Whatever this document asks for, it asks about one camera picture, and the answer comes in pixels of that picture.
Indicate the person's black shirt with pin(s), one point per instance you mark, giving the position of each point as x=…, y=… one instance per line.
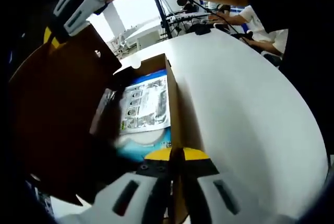
x=300, y=25

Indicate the electronic keyboard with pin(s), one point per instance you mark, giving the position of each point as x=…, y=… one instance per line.
x=182, y=17

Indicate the black table device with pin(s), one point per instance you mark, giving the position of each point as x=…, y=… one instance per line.
x=203, y=30

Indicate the black metal stand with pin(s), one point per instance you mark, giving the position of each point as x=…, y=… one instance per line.
x=163, y=17

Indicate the brown cardboard shoe box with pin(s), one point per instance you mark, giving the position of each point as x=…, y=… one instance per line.
x=52, y=104

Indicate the blue soft wet wipes pack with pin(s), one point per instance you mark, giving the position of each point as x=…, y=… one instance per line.
x=146, y=104

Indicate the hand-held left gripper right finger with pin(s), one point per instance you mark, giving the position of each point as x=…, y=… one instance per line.
x=229, y=203

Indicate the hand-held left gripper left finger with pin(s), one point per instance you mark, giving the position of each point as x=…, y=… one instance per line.
x=114, y=203

